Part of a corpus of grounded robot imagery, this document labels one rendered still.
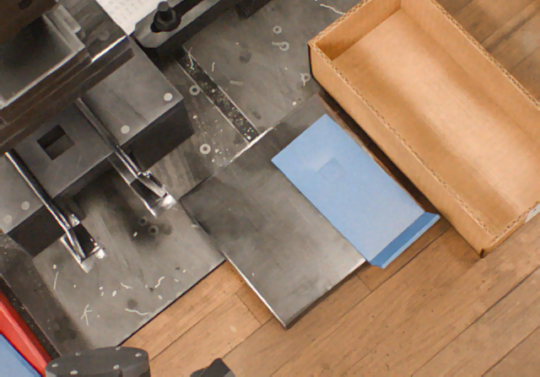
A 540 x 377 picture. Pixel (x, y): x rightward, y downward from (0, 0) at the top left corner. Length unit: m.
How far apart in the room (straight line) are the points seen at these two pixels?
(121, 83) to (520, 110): 0.37
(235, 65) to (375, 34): 0.14
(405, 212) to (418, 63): 0.16
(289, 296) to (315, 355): 0.06
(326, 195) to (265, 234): 0.07
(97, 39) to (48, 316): 0.31
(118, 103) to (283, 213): 0.18
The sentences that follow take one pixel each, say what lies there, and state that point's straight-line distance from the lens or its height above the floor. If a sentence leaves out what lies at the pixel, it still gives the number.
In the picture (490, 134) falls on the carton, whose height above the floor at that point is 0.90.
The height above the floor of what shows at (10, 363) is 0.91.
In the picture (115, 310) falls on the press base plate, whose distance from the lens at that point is 1.02.
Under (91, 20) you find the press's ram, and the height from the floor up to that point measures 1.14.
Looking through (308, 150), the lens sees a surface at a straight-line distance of 1.02.
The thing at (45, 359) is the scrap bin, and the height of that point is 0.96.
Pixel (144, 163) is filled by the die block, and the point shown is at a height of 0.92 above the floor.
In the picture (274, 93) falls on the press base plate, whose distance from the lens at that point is 1.07.
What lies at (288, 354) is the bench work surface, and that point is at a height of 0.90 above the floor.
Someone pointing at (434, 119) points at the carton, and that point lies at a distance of 1.05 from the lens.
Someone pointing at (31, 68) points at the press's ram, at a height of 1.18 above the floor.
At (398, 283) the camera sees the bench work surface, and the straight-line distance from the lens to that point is 1.01.
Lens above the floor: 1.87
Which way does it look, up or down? 70 degrees down
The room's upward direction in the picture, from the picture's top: 11 degrees counter-clockwise
